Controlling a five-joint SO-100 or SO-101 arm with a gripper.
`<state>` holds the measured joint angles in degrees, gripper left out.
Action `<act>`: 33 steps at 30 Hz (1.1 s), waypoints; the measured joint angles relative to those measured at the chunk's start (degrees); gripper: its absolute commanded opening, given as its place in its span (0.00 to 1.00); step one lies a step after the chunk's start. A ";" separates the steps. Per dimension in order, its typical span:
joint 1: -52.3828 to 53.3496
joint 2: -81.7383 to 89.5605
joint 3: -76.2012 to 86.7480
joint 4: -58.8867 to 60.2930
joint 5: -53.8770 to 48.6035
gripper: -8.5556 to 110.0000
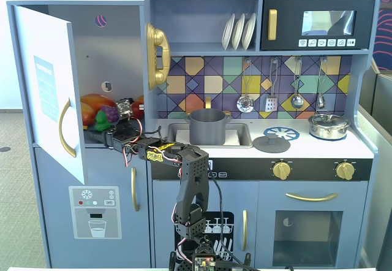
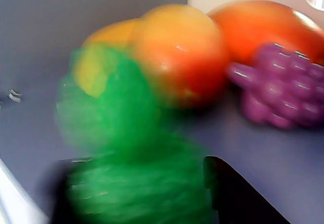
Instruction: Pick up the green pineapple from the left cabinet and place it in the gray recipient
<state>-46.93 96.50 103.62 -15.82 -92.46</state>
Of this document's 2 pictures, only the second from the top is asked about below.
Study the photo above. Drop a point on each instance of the orange-red toy mango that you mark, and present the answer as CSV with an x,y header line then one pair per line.
x,y
258,23

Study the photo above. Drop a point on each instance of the orange toy peach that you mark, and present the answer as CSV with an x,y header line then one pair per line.
x,y
182,56

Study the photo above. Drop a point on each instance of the small metal screw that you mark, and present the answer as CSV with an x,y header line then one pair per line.
x,y
14,95

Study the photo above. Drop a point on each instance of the green toy pineapple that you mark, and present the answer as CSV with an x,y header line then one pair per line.
x,y
121,132

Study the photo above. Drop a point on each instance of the yellow toy fruit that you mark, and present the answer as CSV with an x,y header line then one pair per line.
x,y
111,34

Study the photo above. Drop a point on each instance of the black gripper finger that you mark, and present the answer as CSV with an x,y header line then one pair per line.
x,y
59,196
240,203

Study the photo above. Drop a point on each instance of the purple toy grapes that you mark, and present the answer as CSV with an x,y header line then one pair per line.
x,y
283,89

